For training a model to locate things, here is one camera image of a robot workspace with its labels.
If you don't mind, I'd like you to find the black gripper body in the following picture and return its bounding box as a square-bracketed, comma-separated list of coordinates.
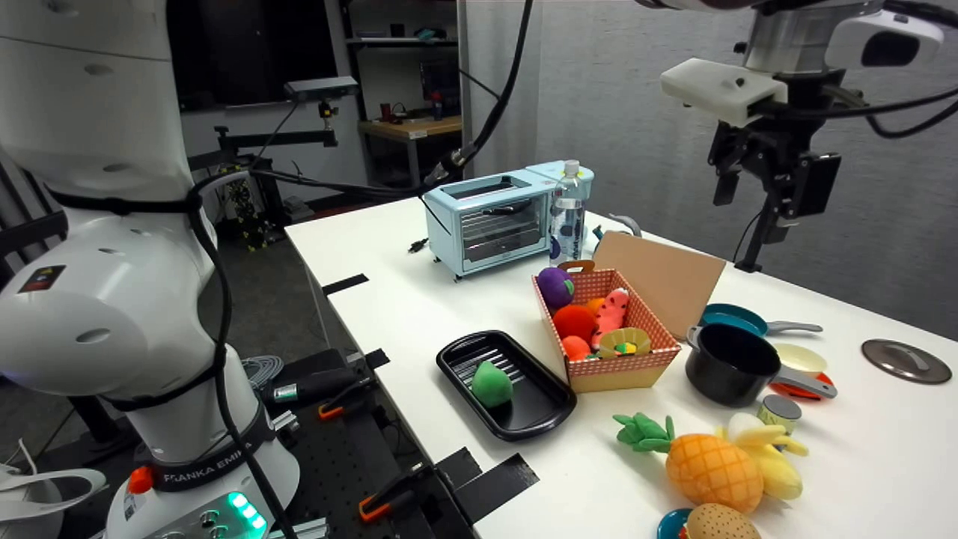
[720, 95, 844, 217]

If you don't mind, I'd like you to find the yellow banana plush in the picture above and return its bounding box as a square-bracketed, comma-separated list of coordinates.
[727, 421, 811, 505]

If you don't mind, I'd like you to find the orange pineapple plush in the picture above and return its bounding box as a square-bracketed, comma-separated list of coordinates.
[612, 410, 769, 518]

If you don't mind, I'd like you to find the pink orange plush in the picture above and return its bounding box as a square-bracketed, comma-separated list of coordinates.
[588, 283, 636, 351]

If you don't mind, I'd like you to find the purple plush fruit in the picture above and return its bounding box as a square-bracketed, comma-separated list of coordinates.
[534, 262, 578, 315]

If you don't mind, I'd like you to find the red tomato plush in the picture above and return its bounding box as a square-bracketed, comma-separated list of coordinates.
[552, 303, 603, 340]

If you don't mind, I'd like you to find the orange red plush fruit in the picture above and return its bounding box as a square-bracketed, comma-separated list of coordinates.
[560, 333, 593, 366]

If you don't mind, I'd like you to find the green plush fruit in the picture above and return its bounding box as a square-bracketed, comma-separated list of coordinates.
[468, 358, 515, 410]

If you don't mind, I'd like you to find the black tripod stand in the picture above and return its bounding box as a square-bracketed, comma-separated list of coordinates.
[733, 190, 795, 276]

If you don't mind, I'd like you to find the orange cardboard box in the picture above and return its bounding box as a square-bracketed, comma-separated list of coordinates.
[534, 231, 732, 395]

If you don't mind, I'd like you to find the blue toy pan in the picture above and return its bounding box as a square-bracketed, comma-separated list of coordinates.
[699, 303, 826, 343]

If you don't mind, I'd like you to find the clear plastic water bottle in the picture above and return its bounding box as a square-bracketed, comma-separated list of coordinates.
[548, 156, 596, 265]

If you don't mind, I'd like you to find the red and cream toy pan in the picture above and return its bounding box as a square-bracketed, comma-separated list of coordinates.
[766, 340, 843, 404]

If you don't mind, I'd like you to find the black toy pot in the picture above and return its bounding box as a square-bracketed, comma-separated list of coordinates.
[682, 321, 786, 410]

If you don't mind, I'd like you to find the round metal table grommet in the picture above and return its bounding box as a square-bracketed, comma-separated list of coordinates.
[859, 334, 955, 388]

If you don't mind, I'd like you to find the small toy can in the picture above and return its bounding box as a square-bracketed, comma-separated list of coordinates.
[754, 391, 805, 434]

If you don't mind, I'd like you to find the light blue toaster oven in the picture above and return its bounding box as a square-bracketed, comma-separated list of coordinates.
[422, 159, 599, 282]

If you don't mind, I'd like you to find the black plastic tray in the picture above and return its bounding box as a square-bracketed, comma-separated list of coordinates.
[434, 327, 581, 443]

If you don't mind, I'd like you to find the small wooden background table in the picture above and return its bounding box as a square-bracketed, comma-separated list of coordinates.
[358, 111, 468, 187]

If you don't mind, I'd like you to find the toy burger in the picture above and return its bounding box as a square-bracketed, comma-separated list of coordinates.
[681, 499, 766, 539]

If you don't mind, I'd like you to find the small blue plate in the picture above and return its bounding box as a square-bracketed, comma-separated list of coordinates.
[652, 505, 699, 539]

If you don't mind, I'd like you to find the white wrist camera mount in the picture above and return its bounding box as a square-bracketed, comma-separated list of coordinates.
[658, 54, 795, 129]

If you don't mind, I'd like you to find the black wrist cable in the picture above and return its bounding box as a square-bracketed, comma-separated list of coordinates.
[820, 83, 958, 141]

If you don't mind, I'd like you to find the black camera on boom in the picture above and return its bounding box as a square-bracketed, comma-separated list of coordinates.
[281, 74, 364, 105]

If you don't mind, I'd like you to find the orange handled clamp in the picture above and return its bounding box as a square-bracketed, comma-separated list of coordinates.
[313, 391, 380, 424]
[353, 464, 434, 527]

